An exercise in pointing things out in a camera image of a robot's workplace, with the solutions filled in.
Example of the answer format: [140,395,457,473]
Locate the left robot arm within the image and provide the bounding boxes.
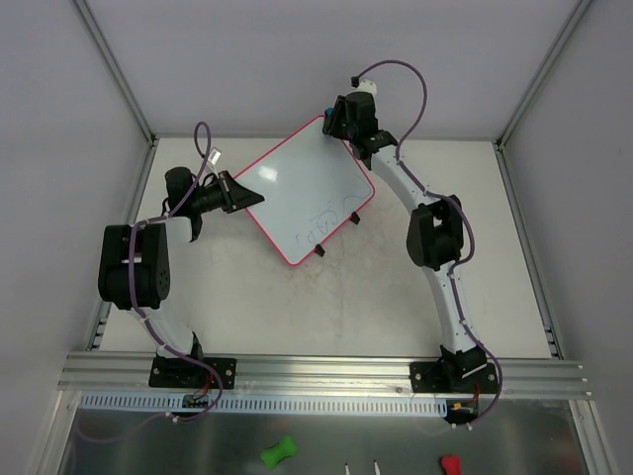
[98,167,265,386]

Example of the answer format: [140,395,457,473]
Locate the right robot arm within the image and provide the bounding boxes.
[322,90,488,392]

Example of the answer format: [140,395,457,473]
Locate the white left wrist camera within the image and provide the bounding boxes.
[206,147,222,172]

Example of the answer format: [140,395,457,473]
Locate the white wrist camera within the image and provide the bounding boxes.
[350,76,377,96]
[206,147,222,172]

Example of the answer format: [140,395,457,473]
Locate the aluminium frame post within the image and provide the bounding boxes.
[70,0,155,144]
[496,0,593,150]

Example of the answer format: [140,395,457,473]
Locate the aluminium mounting rail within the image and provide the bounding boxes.
[57,351,593,400]

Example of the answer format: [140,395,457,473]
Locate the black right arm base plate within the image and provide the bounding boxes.
[408,358,499,394]

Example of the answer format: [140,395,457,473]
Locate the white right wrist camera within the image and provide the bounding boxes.
[350,76,377,96]

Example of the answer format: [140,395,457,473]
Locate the green bone-shaped eraser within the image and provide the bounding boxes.
[260,435,298,470]

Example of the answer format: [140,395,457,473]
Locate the pink framed whiteboard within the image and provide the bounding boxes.
[235,115,376,266]

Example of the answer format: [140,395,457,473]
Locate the white slotted cable duct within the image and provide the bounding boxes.
[78,392,448,418]

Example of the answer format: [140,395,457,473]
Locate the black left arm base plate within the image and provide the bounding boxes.
[148,356,237,390]

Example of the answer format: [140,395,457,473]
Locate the right aluminium frame post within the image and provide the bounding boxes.
[496,0,593,150]

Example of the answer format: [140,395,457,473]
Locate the left aluminium frame post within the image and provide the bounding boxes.
[70,0,155,144]

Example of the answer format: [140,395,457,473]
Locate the red bone-shaped eraser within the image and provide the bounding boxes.
[439,454,462,475]

